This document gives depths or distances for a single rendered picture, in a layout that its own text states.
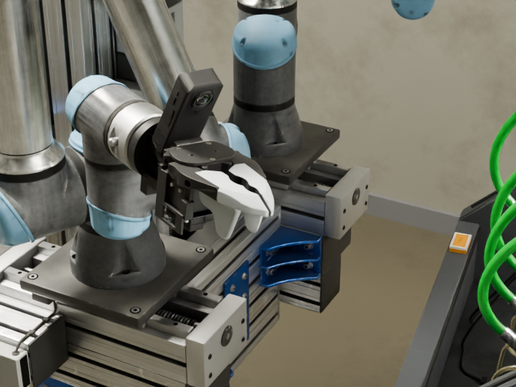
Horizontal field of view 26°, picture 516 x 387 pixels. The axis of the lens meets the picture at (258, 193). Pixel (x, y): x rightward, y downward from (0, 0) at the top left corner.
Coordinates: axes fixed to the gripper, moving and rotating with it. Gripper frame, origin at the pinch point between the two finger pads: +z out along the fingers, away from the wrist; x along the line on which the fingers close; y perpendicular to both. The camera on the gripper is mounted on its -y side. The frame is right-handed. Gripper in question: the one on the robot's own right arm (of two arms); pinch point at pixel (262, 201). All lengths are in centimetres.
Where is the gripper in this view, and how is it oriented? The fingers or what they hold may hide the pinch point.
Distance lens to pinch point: 110.9
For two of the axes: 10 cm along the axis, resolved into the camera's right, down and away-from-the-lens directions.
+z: 5.9, 4.0, -7.0
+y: -1.1, 9.0, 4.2
